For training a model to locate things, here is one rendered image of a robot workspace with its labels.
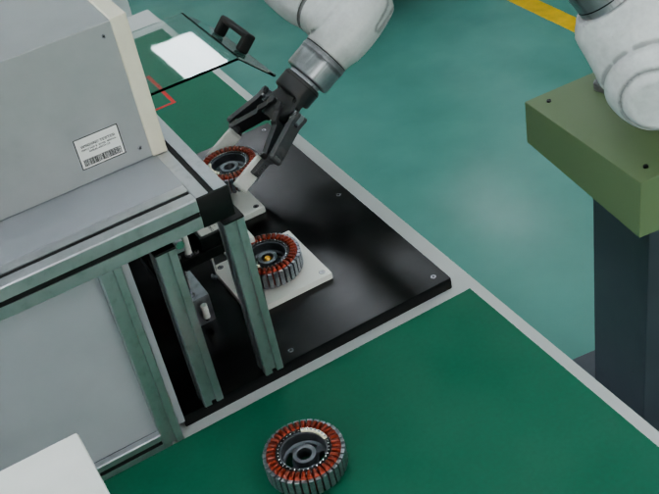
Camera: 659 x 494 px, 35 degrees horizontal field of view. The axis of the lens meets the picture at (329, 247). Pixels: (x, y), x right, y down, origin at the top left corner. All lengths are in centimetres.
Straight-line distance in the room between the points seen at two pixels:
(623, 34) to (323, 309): 60
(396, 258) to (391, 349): 19
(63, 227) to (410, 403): 54
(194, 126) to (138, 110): 83
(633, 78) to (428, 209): 162
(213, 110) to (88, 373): 98
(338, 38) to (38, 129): 67
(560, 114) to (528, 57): 195
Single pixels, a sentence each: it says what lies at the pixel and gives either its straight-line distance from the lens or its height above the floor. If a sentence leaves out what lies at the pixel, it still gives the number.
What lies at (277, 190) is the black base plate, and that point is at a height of 77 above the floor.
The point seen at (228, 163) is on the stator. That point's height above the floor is 84.
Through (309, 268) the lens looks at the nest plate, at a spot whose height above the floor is 78.
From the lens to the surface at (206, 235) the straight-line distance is 159.
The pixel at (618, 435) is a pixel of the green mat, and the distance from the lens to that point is 145.
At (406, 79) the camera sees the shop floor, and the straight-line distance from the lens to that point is 378.
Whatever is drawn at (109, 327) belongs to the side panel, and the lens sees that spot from 139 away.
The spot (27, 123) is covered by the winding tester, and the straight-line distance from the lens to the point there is 136.
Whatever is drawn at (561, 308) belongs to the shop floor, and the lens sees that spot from 274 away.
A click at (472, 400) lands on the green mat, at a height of 75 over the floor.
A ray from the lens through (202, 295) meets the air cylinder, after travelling 164.
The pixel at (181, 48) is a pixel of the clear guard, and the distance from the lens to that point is 182.
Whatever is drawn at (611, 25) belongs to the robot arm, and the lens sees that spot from 158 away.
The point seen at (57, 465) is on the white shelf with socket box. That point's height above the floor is 120.
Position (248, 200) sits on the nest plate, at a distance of 189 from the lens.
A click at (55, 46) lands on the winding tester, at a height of 131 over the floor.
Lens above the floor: 184
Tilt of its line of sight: 37 degrees down
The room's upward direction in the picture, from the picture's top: 12 degrees counter-clockwise
